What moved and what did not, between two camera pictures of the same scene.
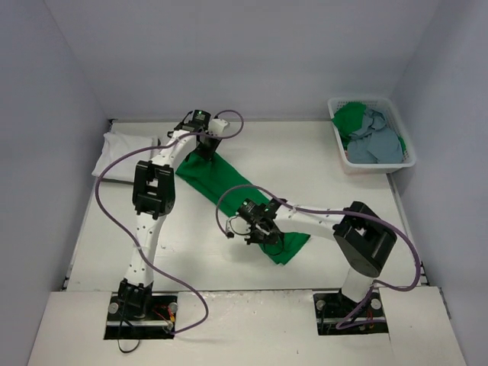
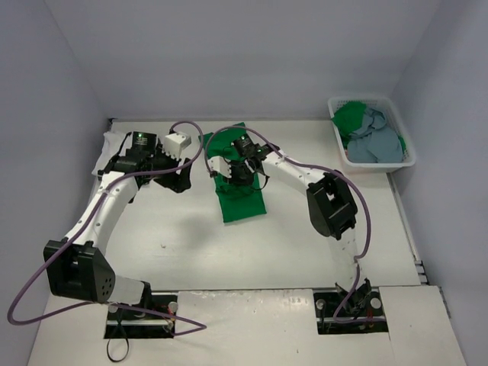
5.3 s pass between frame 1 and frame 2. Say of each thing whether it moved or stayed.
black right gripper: moved
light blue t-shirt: stayed
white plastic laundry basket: stayed
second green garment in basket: stayed
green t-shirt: moved
